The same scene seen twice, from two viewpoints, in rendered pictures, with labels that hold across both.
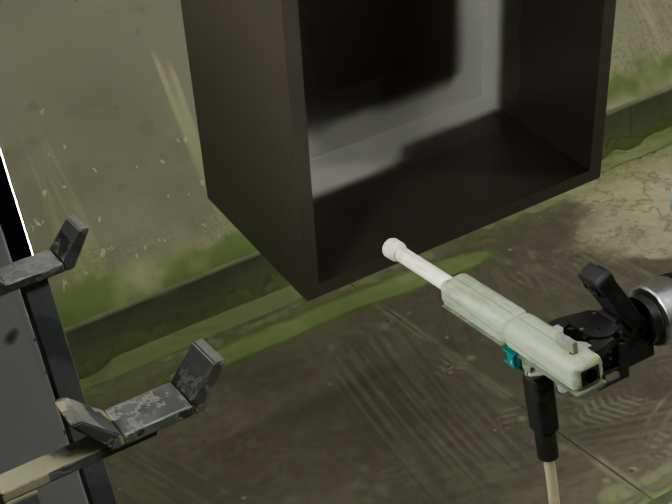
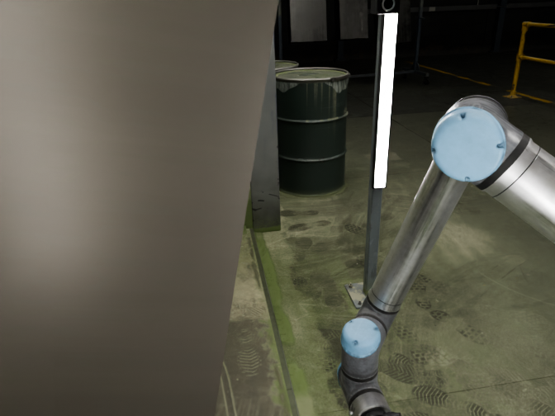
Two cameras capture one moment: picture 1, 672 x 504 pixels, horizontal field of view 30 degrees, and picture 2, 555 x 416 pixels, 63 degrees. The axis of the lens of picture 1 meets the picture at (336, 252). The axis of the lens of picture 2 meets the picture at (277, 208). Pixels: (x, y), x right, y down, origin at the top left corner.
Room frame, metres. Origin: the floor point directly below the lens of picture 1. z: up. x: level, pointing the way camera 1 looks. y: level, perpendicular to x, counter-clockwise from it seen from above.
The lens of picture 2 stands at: (1.45, 0.36, 1.38)
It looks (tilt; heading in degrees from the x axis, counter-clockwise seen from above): 25 degrees down; 286
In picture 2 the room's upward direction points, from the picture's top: 2 degrees counter-clockwise
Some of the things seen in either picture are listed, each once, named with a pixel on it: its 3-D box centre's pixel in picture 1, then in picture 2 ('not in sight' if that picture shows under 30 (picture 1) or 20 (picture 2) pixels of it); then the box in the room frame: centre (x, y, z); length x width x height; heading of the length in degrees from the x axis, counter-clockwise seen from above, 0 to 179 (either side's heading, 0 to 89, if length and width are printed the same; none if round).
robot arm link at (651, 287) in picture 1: (656, 311); (370, 414); (1.47, -0.42, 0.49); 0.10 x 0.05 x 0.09; 24
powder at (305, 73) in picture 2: not in sight; (310, 75); (2.15, -3.00, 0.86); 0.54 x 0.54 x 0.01
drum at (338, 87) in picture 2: not in sight; (310, 131); (2.15, -2.99, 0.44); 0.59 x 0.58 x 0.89; 129
